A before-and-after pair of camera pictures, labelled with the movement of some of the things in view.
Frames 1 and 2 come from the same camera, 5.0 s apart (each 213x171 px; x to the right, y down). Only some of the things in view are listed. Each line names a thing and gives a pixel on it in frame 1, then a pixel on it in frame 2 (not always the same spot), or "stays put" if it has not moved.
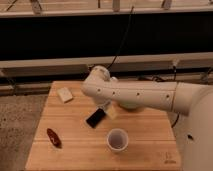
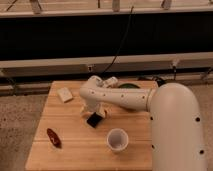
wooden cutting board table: (134, 140) stays put
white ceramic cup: (117, 139) stays put
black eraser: (95, 117) stays put
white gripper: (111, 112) → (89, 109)
